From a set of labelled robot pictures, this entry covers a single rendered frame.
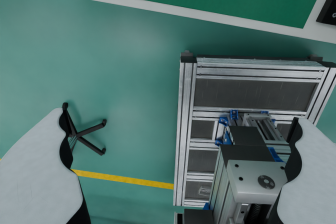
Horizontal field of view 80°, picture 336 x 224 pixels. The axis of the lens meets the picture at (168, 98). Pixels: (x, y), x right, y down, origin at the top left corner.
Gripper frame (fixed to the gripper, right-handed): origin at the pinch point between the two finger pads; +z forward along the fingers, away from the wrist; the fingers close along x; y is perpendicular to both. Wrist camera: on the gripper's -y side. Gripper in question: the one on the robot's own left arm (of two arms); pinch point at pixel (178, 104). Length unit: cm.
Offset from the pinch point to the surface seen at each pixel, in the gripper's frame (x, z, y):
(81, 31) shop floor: -59, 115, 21
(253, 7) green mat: 16.9, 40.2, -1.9
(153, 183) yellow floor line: -16, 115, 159
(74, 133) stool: -76, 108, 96
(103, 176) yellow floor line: -64, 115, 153
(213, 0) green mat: 7.7, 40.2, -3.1
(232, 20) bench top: 12.8, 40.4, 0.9
